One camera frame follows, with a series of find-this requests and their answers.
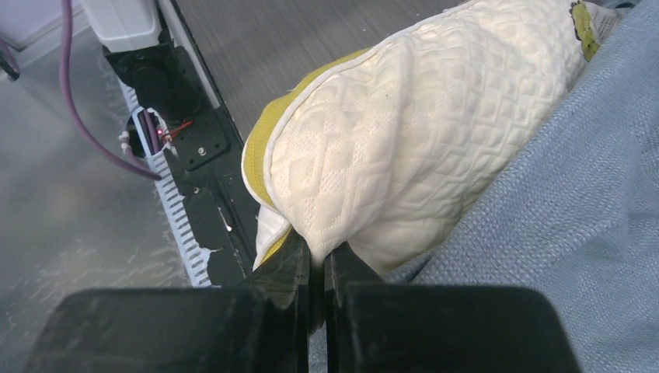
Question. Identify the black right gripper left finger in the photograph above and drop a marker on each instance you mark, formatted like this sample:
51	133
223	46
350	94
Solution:
258	325

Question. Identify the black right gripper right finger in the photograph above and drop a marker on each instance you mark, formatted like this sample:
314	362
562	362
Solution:
373	326

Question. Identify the cream pillow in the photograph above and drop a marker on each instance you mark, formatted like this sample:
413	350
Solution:
387	148

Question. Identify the blue pillowcase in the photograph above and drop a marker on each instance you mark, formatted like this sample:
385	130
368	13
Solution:
575	215

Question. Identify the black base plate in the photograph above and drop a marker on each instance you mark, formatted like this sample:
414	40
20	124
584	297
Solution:
189	138

